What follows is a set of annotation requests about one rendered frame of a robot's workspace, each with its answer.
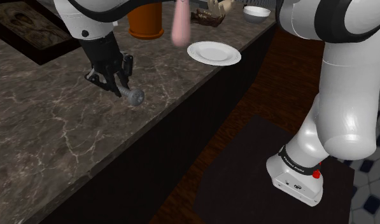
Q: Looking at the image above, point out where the pink vase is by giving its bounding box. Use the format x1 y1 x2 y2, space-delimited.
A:
171 0 192 48

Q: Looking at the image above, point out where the orange cylindrical container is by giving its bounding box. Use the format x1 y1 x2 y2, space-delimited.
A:
127 2 165 41

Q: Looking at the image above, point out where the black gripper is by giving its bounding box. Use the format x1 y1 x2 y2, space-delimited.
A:
78 31 134 98

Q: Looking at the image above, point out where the dark robot stand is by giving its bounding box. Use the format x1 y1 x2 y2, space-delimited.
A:
192 115 356 224

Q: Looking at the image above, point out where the grey round-headed kitchen tool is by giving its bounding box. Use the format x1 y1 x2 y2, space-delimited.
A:
118 86 146 107

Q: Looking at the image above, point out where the white plate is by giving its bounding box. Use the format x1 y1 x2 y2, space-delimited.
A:
186 41 243 67

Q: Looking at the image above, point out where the white bowl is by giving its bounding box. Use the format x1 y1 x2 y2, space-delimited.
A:
243 5 271 25

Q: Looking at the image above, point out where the brown and beige figure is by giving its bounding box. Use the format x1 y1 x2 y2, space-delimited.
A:
190 0 237 28

